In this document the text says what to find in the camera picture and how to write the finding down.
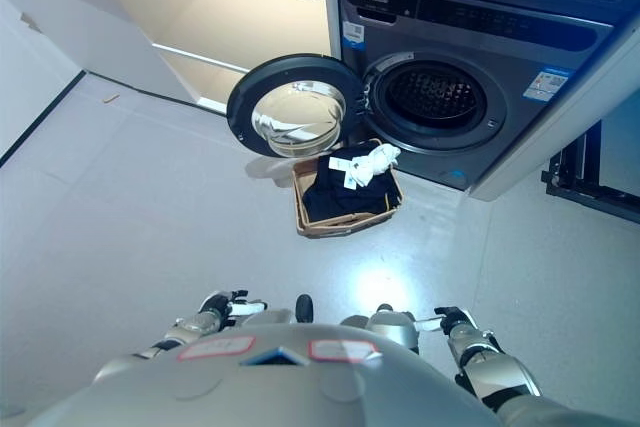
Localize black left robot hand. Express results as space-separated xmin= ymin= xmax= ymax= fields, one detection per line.
xmin=199 ymin=289 xmax=269 ymax=331

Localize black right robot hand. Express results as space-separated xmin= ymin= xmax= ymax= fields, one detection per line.
xmin=414 ymin=305 xmax=474 ymax=338

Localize white garment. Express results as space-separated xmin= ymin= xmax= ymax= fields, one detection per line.
xmin=344 ymin=143 xmax=402 ymax=191

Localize brown wicker laundry basket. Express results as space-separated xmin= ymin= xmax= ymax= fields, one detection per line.
xmin=291 ymin=138 xmax=405 ymax=238

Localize black clothes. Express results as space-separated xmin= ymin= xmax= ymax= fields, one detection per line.
xmin=301 ymin=146 xmax=402 ymax=224

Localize grey front-load washing machine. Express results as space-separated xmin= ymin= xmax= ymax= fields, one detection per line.
xmin=337 ymin=0 xmax=615 ymax=193

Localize round glass washing machine door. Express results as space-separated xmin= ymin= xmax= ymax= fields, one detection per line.
xmin=225 ymin=57 xmax=362 ymax=158

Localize silver robot torso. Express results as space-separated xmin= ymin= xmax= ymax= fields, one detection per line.
xmin=24 ymin=321 xmax=501 ymax=427

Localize white side cabinet panel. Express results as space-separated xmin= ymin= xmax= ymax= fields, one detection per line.
xmin=467 ymin=21 xmax=640 ymax=203

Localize blue white energy label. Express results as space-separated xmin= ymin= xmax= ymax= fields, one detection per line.
xmin=529 ymin=66 xmax=571 ymax=102

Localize white open shelf cabinet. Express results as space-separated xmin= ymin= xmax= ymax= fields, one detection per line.
xmin=0 ymin=0 xmax=335 ymax=116

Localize black metal frame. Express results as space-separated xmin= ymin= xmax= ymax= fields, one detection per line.
xmin=541 ymin=121 xmax=640 ymax=226

